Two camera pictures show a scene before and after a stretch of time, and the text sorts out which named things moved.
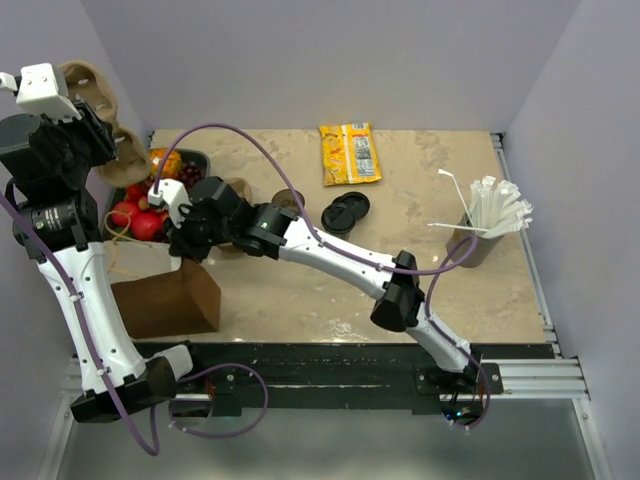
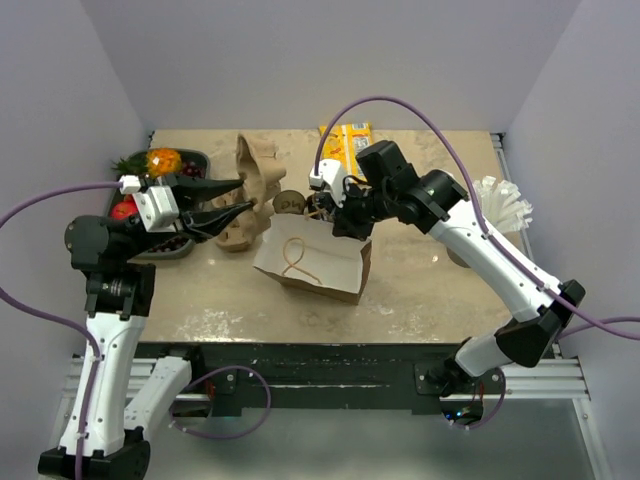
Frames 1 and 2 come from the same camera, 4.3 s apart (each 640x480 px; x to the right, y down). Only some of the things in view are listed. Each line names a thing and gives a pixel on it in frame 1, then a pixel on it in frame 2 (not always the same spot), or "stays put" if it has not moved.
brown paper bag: [159, 294] → [308, 253]
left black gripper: [96, 130] → [201, 223]
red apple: [123, 219] stays put
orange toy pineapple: [172, 167] stays put
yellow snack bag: [348, 154] stays put
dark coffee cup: [286, 200] stays put
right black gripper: [182, 242] → [345, 223]
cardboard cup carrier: [85, 82] → [261, 171]
